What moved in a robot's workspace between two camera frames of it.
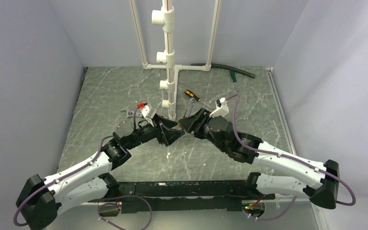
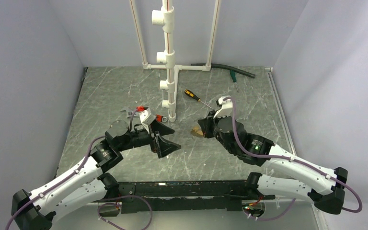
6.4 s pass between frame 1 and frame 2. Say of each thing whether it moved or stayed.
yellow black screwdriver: stayed
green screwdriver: stayed
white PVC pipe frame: stayed
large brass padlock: moved
